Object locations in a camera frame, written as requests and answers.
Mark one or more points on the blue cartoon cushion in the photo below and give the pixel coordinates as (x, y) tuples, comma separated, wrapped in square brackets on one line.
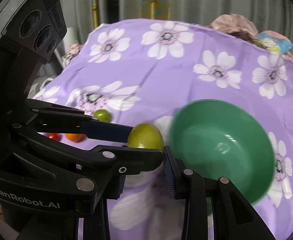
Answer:
[(273, 41)]

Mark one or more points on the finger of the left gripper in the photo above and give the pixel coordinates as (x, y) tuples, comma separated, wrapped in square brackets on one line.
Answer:
[(79, 177), (48, 117)]

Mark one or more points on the pink flower bouquet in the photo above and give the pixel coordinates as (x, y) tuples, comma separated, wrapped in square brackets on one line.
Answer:
[(72, 52)]

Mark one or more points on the yellow-green fruit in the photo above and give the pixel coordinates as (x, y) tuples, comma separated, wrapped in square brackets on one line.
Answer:
[(146, 135)]

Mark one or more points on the green plastic bowl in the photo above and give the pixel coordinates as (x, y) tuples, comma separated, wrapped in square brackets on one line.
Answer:
[(217, 139)]

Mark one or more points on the small orange fruit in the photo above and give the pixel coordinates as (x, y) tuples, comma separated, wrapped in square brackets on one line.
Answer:
[(74, 137)]

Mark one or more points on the small green fruit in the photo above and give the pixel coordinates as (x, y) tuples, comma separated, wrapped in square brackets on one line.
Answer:
[(103, 115)]

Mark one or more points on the purple floral tablecloth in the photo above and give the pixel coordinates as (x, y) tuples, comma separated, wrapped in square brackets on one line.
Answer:
[(145, 70)]

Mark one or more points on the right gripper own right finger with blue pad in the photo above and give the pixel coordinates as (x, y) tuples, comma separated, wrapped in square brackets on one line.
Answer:
[(233, 215)]

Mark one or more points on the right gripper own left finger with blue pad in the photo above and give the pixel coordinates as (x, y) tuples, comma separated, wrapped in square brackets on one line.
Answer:
[(96, 225)]

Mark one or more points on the red cherry tomato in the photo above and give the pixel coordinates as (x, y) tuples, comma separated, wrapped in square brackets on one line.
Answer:
[(54, 136)]

